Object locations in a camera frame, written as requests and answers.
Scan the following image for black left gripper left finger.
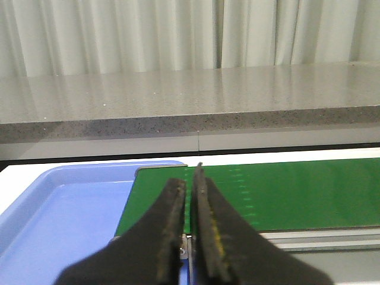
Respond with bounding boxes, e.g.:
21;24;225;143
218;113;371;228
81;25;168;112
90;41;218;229
55;178;186;284

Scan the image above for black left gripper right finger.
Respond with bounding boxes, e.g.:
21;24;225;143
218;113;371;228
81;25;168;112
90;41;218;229
190;164;333;284

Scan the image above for blue plastic tray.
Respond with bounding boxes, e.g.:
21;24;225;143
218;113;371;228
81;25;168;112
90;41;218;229
1;160;170;284

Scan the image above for green conveyor belt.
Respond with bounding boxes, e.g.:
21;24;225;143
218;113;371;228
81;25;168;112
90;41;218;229
115;157;380;238

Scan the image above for grey stone counter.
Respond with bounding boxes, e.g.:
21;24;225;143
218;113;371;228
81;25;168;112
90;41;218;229
1;62;379;160

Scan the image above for white pleated curtain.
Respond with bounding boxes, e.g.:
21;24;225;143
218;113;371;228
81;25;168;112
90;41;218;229
1;1;379;77

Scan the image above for aluminium conveyor frame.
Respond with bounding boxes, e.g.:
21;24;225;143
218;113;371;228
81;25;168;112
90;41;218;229
110;166;380;261

